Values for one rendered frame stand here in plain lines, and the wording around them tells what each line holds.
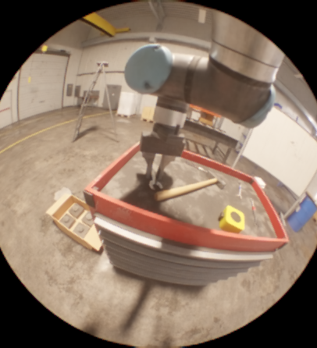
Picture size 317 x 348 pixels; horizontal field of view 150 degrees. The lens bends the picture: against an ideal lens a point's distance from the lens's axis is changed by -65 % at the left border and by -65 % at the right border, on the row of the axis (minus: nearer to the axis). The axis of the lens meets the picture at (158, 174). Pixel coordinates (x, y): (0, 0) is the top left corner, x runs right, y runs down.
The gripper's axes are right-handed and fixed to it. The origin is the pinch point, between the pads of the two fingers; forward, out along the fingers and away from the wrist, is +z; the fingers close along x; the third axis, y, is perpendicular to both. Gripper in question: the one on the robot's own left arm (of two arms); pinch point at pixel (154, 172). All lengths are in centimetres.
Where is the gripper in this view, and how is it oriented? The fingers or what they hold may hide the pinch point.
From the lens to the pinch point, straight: 42.2
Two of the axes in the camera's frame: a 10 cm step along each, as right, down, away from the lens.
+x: -9.6, -0.8, -2.8
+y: -1.8, -5.9, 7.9
